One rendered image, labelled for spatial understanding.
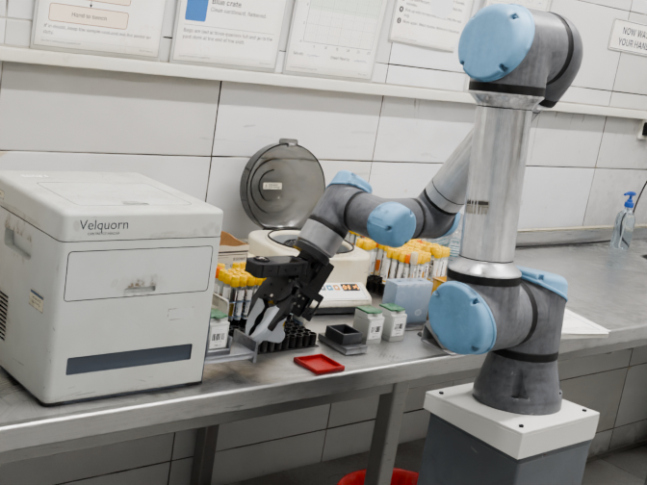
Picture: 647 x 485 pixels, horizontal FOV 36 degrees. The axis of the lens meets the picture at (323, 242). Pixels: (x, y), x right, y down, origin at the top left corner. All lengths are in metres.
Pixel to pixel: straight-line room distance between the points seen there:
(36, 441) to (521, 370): 0.77
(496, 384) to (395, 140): 1.17
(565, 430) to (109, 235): 0.79
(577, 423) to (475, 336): 0.28
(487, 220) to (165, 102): 0.95
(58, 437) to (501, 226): 0.73
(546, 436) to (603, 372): 2.28
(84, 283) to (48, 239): 0.08
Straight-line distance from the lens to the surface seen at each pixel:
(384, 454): 2.03
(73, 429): 1.53
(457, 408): 1.68
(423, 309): 2.16
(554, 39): 1.55
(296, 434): 2.81
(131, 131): 2.22
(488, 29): 1.52
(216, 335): 1.68
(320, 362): 1.85
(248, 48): 2.34
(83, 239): 1.47
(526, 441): 1.61
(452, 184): 1.75
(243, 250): 2.01
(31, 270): 1.54
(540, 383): 1.69
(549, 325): 1.67
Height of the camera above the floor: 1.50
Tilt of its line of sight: 13 degrees down
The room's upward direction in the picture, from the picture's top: 9 degrees clockwise
